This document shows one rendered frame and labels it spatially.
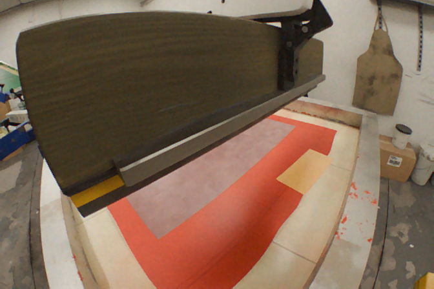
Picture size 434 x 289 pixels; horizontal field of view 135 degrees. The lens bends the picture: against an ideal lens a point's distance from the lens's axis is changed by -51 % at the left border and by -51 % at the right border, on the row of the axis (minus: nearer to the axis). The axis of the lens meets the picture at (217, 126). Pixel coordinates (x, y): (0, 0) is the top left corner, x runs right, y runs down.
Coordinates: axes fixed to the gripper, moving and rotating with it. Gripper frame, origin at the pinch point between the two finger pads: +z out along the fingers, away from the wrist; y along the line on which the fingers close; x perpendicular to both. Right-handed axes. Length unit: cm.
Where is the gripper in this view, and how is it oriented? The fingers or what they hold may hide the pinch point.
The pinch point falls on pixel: (271, 67)
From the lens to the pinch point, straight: 20.7
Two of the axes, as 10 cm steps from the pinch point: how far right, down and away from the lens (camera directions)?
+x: 6.9, -3.4, 6.4
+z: 0.6, 9.1, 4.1
